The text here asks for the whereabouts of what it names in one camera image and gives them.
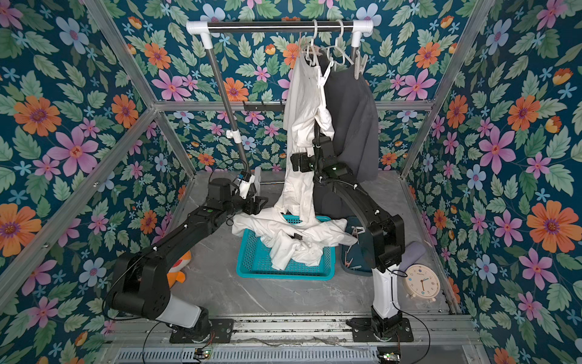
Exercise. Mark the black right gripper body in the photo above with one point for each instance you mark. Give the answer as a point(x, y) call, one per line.
point(305, 161)

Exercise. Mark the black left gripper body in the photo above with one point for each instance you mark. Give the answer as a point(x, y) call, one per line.
point(245, 205)

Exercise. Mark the white garment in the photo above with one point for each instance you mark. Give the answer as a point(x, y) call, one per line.
point(305, 109)
point(303, 242)

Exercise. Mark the dark grey t-shirt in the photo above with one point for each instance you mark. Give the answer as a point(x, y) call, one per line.
point(355, 120)

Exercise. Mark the white plastic hanger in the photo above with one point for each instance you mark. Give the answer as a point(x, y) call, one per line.
point(308, 47)
point(336, 53)

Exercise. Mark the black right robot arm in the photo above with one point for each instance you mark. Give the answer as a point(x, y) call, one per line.
point(382, 240)

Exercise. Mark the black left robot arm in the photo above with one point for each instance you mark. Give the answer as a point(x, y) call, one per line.
point(142, 281)

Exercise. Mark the teal laundry basket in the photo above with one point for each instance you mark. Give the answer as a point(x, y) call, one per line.
point(254, 260)

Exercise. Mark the orange shark plush toy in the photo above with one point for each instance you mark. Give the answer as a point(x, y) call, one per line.
point(175, 273)

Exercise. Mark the dark teal clothespin tray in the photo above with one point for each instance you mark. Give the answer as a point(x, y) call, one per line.
point(353, 261)

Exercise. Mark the lavender cloth item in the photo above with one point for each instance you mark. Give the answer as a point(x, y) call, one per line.
point(413, 252)

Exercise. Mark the beige round clock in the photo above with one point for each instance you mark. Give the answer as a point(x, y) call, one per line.
point(421, 282)

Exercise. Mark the white steel clothes rack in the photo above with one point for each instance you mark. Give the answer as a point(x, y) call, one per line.
point(228, 89)

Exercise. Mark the black wall hook rail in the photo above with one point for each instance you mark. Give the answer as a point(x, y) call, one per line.
point(262, 106)

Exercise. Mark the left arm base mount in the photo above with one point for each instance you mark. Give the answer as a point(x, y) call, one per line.
point(206, 331)

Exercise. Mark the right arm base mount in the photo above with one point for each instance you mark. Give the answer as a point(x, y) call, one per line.
point(393, 330)

